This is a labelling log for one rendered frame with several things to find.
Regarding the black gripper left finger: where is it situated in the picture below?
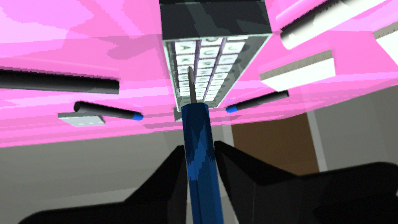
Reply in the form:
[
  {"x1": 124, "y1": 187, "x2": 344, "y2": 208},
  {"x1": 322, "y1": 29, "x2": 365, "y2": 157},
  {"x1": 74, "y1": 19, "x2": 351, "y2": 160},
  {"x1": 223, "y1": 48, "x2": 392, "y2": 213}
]
[{"x1": 18, "y1": 145, "x2": 188, "y2": 224}]

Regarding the grey keyboard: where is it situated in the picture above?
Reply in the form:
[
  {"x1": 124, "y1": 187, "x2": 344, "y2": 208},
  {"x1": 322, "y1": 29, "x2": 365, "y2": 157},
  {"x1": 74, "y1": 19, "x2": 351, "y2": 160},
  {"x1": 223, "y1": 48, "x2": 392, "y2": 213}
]
[{"x1": 159, "y1": 0, "x2": 274, "y2": 112}]

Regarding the black stylus with blue tip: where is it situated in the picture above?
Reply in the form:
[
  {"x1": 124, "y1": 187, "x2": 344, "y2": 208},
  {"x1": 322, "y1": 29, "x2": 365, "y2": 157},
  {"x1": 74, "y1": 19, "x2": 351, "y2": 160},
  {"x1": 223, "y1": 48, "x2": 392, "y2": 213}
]
[
  {"x1": 0, "y1": 71, "x2": 120, "y2": 95},
  {"x1": 226, "y1": 89, "x2": 290, "y2": 113},
  {"x1": 73, "y1": 101, "x2": 143, "y2": 121}
]

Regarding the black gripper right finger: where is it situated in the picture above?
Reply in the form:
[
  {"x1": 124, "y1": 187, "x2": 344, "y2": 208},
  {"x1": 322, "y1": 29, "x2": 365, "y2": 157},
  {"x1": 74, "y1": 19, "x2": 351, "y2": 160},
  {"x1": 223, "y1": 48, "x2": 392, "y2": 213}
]
[{"x1": 214, "y1": 141, "x2": 398, "y2": 224}]

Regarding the blue stylus with grey tip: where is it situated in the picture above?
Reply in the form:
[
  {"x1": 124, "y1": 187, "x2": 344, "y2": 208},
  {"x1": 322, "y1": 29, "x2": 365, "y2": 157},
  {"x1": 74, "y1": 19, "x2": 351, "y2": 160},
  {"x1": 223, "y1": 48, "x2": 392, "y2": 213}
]
[{"x1": 181, "y1": 66, "x2": 224, "y2": 224}]

